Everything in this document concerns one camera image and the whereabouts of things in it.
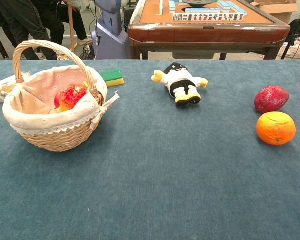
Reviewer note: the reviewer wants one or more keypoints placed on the red and yellow toy fruit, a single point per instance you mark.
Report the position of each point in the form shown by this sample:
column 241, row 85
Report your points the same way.
column 71, row 97

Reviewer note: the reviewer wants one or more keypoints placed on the orange fruit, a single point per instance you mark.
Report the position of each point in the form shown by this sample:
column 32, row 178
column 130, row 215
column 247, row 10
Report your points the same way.
column 276, row 128

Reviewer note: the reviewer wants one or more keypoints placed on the face-up mahjong tile row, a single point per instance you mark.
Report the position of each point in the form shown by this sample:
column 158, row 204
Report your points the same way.
column 207, row 17

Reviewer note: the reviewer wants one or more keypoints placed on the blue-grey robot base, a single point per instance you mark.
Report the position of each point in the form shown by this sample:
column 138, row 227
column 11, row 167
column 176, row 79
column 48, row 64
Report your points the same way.
column 111, row 37

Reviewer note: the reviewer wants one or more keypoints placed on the black tripod stand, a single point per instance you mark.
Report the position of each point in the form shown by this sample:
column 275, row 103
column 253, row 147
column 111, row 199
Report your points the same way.
column 293, row 32

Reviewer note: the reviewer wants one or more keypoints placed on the cardboard box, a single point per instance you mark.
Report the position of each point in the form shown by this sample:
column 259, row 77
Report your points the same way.
column 280, row 8

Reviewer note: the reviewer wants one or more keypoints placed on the small blue-backed mahjong tile stack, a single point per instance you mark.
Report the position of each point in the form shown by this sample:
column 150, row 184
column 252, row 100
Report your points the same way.
column 172, row 6

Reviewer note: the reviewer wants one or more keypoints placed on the white upright mahjong tile row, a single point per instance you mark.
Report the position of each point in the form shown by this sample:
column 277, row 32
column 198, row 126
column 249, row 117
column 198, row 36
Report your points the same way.
column 161, row 7

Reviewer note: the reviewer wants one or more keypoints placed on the wooden chair leg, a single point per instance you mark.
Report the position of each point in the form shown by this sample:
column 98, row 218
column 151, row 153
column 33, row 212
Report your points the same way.
column 72, row 30

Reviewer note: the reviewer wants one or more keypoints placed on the black mahjong table centre dish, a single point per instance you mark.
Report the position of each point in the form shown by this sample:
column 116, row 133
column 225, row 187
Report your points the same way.
column 197, row 3

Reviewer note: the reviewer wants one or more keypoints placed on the short blue-backed mahjong tile row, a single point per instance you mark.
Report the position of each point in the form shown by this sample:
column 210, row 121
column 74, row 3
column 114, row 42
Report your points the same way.
column 202, row 10

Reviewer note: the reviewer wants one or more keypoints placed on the green and yellow sponge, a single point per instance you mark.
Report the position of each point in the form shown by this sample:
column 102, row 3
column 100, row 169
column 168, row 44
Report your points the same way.
column 112, row 76

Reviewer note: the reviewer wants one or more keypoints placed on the long blue-backed mahjong tile stack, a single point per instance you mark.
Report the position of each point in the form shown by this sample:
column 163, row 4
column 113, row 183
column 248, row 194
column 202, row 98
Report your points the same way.
column 231, row 6

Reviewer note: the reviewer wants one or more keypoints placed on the blue table cloth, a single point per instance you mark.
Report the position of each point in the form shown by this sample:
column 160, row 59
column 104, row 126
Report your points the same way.
column 150, row 195

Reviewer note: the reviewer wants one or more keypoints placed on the black and white plush penguin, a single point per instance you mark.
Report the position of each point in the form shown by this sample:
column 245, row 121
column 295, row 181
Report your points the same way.
column 181, row 80

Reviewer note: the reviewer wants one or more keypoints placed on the standing person in black trousers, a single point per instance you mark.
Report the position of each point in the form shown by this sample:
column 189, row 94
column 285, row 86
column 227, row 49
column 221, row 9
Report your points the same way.
column 22, row 17

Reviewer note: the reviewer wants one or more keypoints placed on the wicker basket with cloth liner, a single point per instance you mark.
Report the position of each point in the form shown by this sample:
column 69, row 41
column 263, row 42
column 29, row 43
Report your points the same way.
column 55, row 140

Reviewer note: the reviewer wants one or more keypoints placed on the seated person in black clothes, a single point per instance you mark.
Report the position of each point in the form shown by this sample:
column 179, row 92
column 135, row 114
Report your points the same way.
column 55, row 20

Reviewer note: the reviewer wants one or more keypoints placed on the brown mahjong table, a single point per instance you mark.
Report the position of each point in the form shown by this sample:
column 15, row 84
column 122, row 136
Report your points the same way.
column 215, row 32

